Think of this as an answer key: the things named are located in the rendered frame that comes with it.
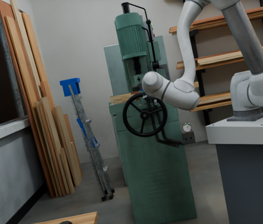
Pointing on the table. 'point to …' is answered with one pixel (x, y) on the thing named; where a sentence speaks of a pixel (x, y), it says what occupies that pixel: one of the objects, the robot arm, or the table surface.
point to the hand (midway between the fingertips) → (155, 101)
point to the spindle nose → (136, 66)
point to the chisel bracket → (137, 80)
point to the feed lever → (152, 48)
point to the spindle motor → (131, 35)
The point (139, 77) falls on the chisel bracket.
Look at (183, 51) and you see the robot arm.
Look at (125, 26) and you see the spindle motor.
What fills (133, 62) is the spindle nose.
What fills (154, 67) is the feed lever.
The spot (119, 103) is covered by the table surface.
